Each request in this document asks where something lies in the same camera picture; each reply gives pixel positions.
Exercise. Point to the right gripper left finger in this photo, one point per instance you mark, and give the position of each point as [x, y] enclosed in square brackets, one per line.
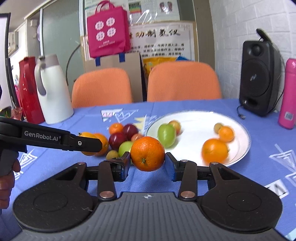
[68, 198]

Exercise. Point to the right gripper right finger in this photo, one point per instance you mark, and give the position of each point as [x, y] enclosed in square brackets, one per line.
[225, 197]

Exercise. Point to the dark red plum front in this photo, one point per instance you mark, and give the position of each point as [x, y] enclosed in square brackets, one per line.
[116, 139]

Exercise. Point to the dark red plum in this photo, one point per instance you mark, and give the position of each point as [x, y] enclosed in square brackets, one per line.
[129, 131]
[116, 139]

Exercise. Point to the green apple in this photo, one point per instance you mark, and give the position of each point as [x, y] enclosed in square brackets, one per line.
[125, 147]
[167, 135]

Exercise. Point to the large orange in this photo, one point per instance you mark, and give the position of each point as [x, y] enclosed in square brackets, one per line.
[147, 154]

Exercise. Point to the small red apple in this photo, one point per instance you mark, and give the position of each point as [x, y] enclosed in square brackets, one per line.
[136, 137]

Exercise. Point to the left hand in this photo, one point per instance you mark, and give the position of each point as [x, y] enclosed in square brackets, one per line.
[7, 183]

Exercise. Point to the pink glass bowl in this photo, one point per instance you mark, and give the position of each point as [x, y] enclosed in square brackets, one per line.
[17, 113]

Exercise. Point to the red thermos jug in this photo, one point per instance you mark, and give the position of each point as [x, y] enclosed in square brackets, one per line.
[28, 91]

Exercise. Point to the white thermos jug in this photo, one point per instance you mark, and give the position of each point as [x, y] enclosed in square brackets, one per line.
[52, 90]

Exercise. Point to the orange in plate front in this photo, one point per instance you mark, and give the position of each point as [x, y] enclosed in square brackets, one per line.
[214, 150]

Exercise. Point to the small orange in plate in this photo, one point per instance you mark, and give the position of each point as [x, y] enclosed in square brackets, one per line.
[226, 134]

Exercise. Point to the small yellow-green fruit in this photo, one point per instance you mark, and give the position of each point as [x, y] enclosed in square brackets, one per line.
[217, 127]

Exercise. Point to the yellow-red apple in plate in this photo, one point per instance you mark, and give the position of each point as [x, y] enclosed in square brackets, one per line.
[176, 125]

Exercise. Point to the small mandarin on table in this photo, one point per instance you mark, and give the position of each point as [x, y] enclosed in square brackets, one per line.
[115, 128]

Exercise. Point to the dark red plum back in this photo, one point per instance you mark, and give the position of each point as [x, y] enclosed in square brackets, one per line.
[129, 131]

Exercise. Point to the pink thermos bottle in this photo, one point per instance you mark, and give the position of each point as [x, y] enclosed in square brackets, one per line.
[287, 111]

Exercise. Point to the left orange chair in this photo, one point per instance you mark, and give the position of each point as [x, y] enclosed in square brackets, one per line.
[102, 87]

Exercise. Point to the orange chair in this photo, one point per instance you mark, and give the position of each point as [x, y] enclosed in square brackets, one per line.
[183, 80]
[102, 87]

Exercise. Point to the right orange chair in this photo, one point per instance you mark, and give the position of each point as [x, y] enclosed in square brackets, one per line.
[183, 80]

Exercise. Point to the black speaker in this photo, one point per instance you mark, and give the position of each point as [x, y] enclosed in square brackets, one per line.
[260, 75]

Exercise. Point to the magenta tote bag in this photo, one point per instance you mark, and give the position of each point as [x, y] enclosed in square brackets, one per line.
[108, 30]

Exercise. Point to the yellow snack bag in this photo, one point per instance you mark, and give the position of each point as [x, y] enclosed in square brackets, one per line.
[150, 63]

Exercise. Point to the white text poster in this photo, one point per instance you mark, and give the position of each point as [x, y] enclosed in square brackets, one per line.
[165, 39]

